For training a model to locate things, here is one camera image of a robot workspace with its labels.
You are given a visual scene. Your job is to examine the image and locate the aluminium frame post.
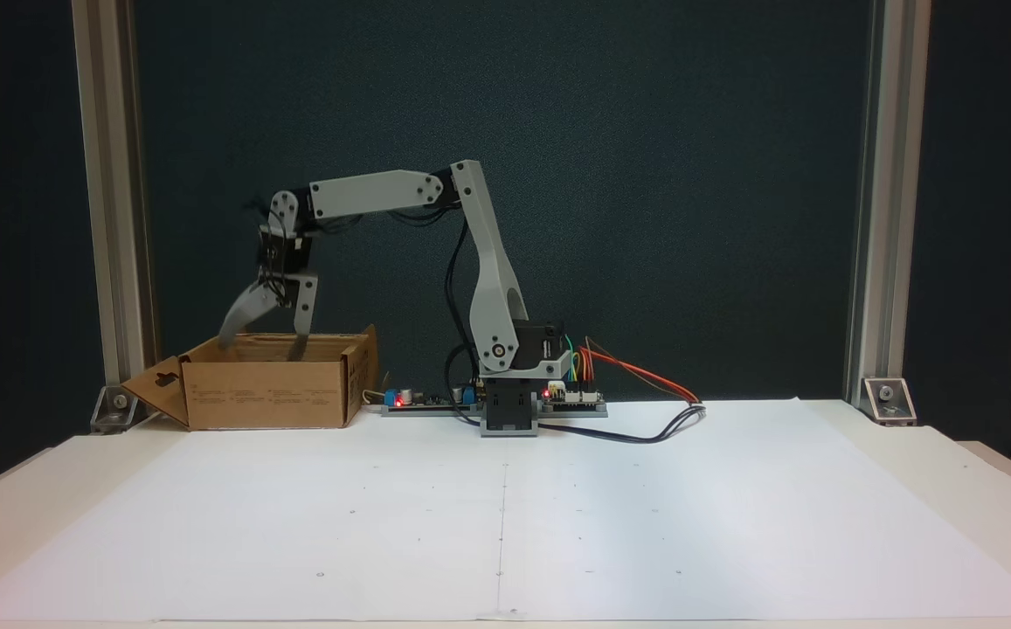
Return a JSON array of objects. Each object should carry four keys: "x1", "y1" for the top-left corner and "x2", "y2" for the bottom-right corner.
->
[
  {"x1": 72, "y1": 0, "x2": 157, "y2": 413},
  {"x1": 844, "y1": 0, "x2": 932, "y2": 411}
]

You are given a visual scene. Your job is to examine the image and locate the circuit board with jumper wires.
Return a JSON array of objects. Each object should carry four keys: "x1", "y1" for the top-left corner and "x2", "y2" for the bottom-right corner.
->
[{"x1": 540, "y1": 381, "x2": 609, "y2": 418}]

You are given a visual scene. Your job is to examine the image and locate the red orange jumper wires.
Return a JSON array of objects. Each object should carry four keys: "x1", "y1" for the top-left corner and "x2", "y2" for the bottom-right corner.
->
[{"x1": 578, "y1": 337, "x2": 701, "y2": 404}]

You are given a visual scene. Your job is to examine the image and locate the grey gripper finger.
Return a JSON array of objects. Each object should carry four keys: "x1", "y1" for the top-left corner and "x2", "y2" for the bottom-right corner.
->
[
  {"x1": 290, "y1": 276, "x2": 320, "y2": 362},
  {"x1": 218, "y1": 283, "x2": 284, "y2": 350}
]

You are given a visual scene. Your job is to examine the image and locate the circuit board with blue parts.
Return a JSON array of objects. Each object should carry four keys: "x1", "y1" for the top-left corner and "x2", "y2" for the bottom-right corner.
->
[{"x1": 382, "y1": 384, "x2": 482, "y2": 418}]

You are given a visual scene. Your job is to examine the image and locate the brown cardboard box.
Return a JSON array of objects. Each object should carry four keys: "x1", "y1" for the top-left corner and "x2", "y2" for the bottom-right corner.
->
[{"x1": 121, "y1": 323, "x2": 380, "y2": 431}]

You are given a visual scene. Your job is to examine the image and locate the metal corner bracket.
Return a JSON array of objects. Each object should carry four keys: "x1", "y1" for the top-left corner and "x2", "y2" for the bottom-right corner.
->
[
  {"x1": 89, "y1": 384, "x2": 162, "y2": 435},
  {"x1": 860, "y1": 377, "x2": 918, "y2": 428}
]

